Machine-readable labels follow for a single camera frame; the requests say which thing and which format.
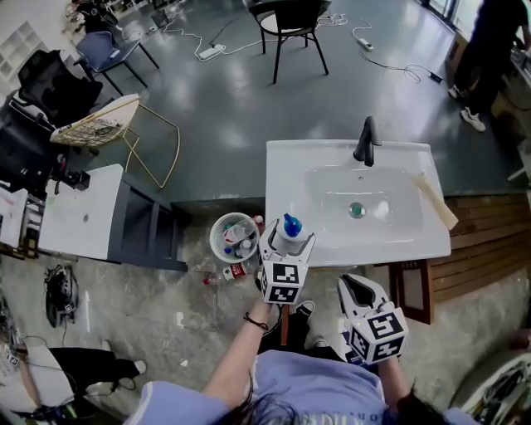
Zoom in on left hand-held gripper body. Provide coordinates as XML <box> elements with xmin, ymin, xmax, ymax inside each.
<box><xmin>258</xmin><ymin>248</ymin><xmax>310</xmax><ymax>306</ymax></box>

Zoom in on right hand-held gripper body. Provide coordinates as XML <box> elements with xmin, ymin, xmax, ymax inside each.
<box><xmin>343</xmin><ymin>300</ymin><xmax>410</xmax><ymax>366</ymax></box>

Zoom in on blue-capped soap bottle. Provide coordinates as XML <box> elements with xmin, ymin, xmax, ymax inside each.
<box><xmin>275</xmin><ymin>212</ymin><xmax>310</xmax><ymax>253</ymax></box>

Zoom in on person's left forearm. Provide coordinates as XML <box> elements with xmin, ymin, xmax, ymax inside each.
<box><xmin>201</xmin><ymin>300</ymin><xmax>275</xmax><ymax>407</ymax></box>

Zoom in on person's right forearm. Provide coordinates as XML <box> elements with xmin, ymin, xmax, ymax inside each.
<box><xmin>374</xmin><ymin>355</ymin><xmax>417</xmax><ymax>413</ymax></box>

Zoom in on white ceramic sink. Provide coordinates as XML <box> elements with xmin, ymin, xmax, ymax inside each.
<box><xmin>264</xmin><ymin>139</ymin><xmax>453</xmax><ymax>268</ymax></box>

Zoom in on clear bottle red label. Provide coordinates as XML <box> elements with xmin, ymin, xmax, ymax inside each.
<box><xmin>202</xmin><ymin>261</ymin><xmax>251</xmax><ymax>287</ymax></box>

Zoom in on black wrist band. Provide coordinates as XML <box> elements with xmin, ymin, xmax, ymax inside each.
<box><xmin>243</xmin><ymin>311</ymin><xmax>271</xmax><ymax>333</ymax></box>

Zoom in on white mesh waste basket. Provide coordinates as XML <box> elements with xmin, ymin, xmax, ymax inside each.
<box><xmin>208</xmin><ymin>212</ymin><xmax>262</xmax><ymax>264</ymax></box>

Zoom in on person's black trousers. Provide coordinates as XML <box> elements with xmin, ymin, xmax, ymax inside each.
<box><xmin>256</xmin><ymin>312</ymin><xmax>348</xmax><ymax>363</ymax></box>

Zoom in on person's light blue shirt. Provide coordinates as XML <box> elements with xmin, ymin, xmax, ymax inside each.
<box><xmin>135</xmin><ymin>347</ymin><xmax>483</xmax><ymax>425</ymax></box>

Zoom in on beige wooden strip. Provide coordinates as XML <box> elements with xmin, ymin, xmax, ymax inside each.
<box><xmin>414</xmin><ymin>171</ymin><xmax>460</xmax><ymax>231</ymax></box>

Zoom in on wooden slat step platform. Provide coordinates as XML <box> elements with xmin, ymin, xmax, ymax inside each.
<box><xmin>430</xmin><ymin>192</ymin><xmax>531</xmax><ymax>305</ymax></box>

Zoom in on large white power strip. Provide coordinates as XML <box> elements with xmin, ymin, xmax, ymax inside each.
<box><xmin>197</xmin><ymin>43</ymin><xmax>227</xmax><ymax>61</ymax></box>

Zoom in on short black faucet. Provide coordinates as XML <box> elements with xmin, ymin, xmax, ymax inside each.
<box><xmin>53</xmin><ymin>167</ymin><xmax>92</xmax><ymax>194</ymax></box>

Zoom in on black metal chair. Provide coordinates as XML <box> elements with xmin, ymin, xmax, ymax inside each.
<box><xmin>248</xmin><ymin>0</ymin><xmax>331</xmax><ymax>85</ymax></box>

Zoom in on cardboard box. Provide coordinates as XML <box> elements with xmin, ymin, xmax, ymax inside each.
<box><xmin>445</xmin><ymin>30</ymin><xmax>470</xmax><ymax>76</ymax></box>

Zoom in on blue chair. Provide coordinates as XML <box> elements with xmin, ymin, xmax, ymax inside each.
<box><xmin>74</xmin><ymin>30</ymin><xmax>161</xmax><ymax>97</ymax></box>

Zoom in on black equipment case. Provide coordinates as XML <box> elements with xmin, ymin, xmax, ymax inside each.
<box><xmin>0</xmin><ymin>103</ymin><xmax>64</xmax><ymax>197</ymax></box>

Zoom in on black mesh office chair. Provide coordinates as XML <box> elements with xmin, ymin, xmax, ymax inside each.
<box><xmin>7</xmin><ymin>49</ymin><xmax>105</xmax><ymax>126</ymax></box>

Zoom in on black power cable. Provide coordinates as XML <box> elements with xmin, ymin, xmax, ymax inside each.
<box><xmin>359</xmin><ymin>48</ymin><xmax>444</xmax><ymax>85</ymax></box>

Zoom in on gold wire chair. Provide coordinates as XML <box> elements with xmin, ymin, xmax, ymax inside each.
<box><xmin>49</xmin><ymin>92</ymin><xmax>183</xmax><ymax>190</ymax></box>

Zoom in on black cable bundle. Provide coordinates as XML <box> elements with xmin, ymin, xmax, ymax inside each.
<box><xmin>42</xmin><ymin>264</ymin><xmax>81</xmax><ymax>330</ymax></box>

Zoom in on white power cable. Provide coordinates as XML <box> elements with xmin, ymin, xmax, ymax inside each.
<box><xmin>119</xmin><ymin>12</ymin><xmax>374</xmax><ymax>63</ymax></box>

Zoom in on white wall shelf unit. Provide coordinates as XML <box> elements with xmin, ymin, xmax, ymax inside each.
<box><xmin>0</xmin><ymin>20</ymin><xmax>43</xmax><ymax>82</ymax></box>

